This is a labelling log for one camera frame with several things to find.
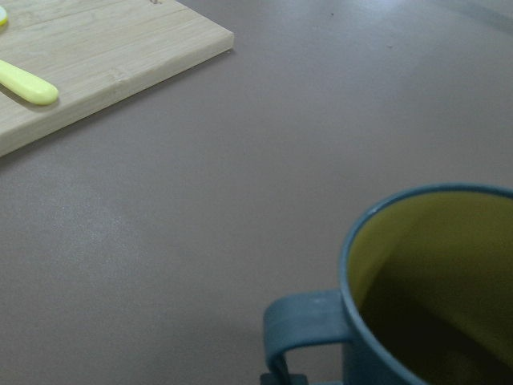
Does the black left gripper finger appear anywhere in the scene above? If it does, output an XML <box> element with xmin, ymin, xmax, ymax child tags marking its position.
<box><xmin>260</xmin><ymin>373</ymin><xmax>308</xmax><ymax>385</ymax></box>

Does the blue mug yellow inside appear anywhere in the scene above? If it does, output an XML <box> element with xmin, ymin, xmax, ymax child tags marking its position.
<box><xmin>264</xmin><ymin>184</ymin><xmax>512</xmax><ymax>384</ymax></box>

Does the bamboo cutting board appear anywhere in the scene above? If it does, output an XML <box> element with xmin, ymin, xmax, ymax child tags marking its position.
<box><xmin>1</xmin><ymin>1</ymin><xmax>234</xmax><ymax>154</ymax></box>

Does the lemon slice right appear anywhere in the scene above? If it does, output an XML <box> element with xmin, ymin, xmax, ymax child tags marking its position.
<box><xmin>0</xmin><ymin>6</ymin><xmax>8</xmax><ymax>26</ymax></box>

